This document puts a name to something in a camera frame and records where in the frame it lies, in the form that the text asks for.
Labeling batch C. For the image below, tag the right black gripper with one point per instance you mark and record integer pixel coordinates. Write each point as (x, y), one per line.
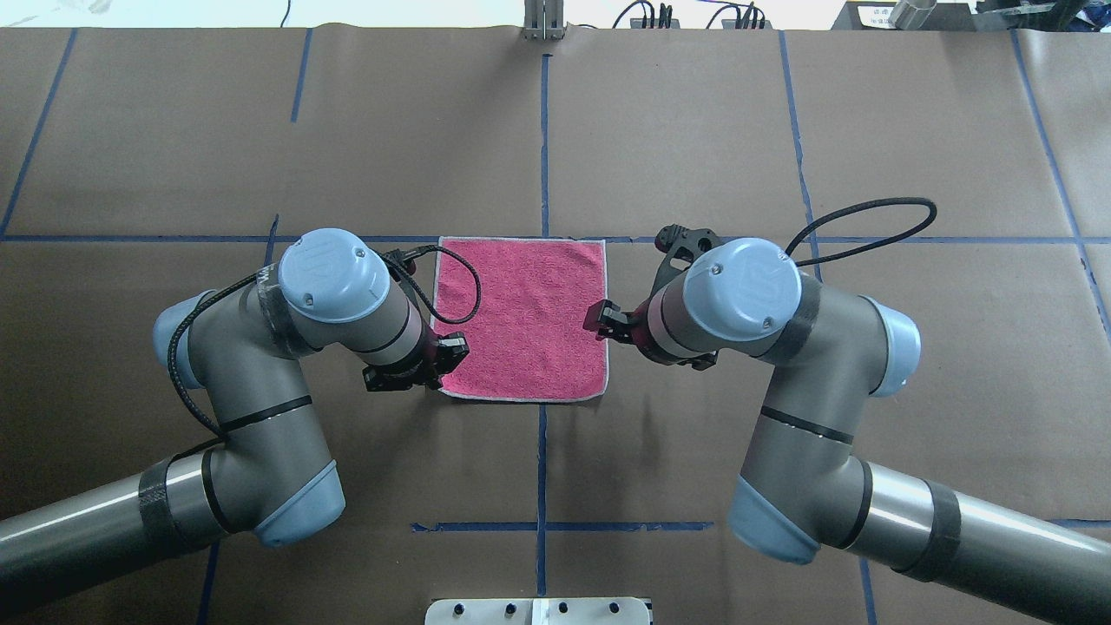
(636, 324)

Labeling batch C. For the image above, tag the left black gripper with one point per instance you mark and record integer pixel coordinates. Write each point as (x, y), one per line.
(431, 353)

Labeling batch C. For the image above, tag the pink towel with grey back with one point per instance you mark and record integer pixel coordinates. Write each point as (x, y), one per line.
(521, 304)

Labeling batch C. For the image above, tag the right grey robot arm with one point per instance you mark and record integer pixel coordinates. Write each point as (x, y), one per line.
(800, 487)

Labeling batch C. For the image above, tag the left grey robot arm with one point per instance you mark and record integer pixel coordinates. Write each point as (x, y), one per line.
(233, 357)

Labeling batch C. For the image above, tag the metal cylinder can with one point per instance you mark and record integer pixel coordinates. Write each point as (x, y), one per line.
(909, 15)

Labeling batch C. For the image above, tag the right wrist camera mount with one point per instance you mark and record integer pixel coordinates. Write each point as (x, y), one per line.
(681, 247)

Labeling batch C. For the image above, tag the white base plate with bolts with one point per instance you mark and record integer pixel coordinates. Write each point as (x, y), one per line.
(542, 610)

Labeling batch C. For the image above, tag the aluminium frame post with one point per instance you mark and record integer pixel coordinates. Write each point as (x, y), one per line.
(543, 20)

